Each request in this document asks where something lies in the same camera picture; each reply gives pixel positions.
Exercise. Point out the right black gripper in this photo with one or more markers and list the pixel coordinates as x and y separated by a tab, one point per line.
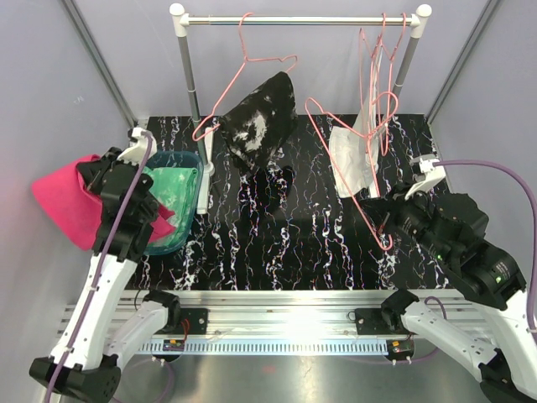
391	207

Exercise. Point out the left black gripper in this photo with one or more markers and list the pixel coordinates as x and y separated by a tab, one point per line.
92	170

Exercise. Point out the magenta pink trousers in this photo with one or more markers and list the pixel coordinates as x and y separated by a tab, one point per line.
64	198

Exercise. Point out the green tie-dye trousers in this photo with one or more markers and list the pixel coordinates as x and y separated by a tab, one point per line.
175	189

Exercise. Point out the black white patterned trousers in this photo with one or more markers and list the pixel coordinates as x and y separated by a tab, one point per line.
260	123

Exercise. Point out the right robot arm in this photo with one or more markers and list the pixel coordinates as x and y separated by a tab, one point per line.
451	228

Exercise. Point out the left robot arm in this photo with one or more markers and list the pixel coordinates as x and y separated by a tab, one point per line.
84	365

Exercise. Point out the teal transparent plastic basket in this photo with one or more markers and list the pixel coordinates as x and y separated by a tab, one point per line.
183	159

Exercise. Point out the white and grey clothes rack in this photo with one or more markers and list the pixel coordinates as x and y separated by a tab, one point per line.
182	20

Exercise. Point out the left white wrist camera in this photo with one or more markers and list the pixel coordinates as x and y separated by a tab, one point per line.
142	146

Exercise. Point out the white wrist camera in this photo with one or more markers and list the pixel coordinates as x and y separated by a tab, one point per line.
428	176
142	146

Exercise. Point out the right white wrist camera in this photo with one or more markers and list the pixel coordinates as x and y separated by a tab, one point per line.
428	176

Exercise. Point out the aluminium frame post left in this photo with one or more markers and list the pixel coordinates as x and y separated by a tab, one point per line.
82	29

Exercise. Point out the aluminium frame post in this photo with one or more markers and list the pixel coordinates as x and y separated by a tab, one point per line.
82	29
479	28

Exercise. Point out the aluminium mounting rail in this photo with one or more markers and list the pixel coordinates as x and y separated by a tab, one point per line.
297	322

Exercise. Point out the aluminium frame post right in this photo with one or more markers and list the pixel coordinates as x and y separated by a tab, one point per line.
479	28

